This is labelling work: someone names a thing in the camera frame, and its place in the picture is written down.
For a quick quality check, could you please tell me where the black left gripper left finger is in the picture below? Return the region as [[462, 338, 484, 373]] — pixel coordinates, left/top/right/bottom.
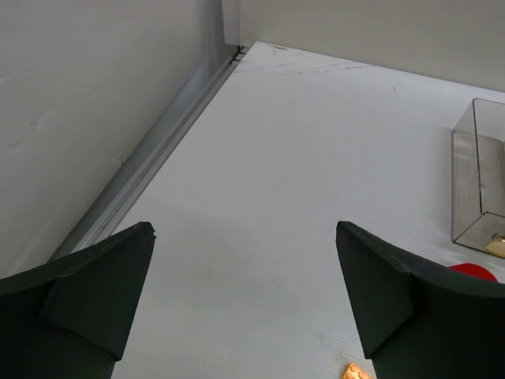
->
[[1, 222, 155, 378]]

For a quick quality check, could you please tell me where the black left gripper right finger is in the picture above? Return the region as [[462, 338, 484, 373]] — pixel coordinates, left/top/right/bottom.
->
[[336, 221, 504, 378]]

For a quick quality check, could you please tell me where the large red lego assembly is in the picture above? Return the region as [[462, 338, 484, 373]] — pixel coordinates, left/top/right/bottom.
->
[[450, 263, 499, 283]]

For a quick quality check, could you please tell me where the small orange lego brick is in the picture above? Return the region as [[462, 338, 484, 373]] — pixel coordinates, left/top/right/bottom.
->
[[341, 363, 372, 379]]

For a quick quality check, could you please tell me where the aluminium frame rail left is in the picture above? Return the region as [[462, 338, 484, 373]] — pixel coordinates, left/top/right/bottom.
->
[[51, 45, 248, 261]]

